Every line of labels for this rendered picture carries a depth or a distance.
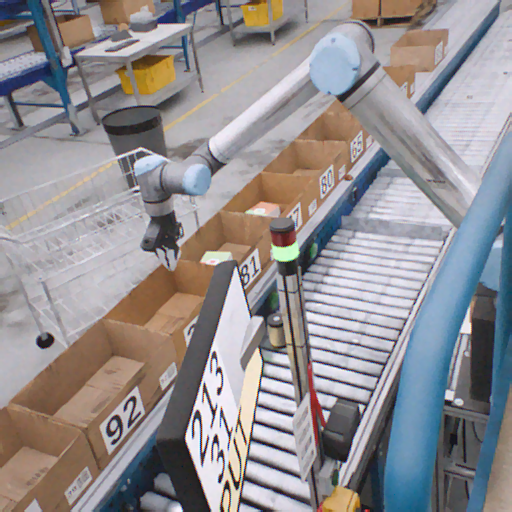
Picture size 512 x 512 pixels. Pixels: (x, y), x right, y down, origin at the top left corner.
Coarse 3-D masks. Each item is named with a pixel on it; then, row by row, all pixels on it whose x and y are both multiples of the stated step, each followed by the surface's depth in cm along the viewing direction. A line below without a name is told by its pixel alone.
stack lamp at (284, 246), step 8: (272, 240) 115; (280, 240) 114; (288, 240) 114; (296, 240) 116; (272, 248) 117; (280, 248) 115; (288, 248) 115; (296, 248) 116; (280, 256) 116; (288, 256) 116; (296, 256) 117
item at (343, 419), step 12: (336, 408) 149; (348, 408) 149; (336, 420) 146; (348, 420) 146; (324, 432) 145; (336, 432) 144; (348, 432) 144; (336, 444) 144; (348, 444) 145; (348, 456) 149
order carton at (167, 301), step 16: (160, 272) 228; (176, 272) 233; (192, 272) 229; (208, 272) 224; (144, 288) 221; (160, 288) 229; (176, 288) 238; (192, 288) 234; (128, 304) 214; (144, 304) 222; (160, 304) 231; (176, 304) 231; (192, 304) 230; (128, 320) 215; (144, 320) 223; (160, 320) 225; (176, 320) 223; (176, 336) 192; (176, 352) 194
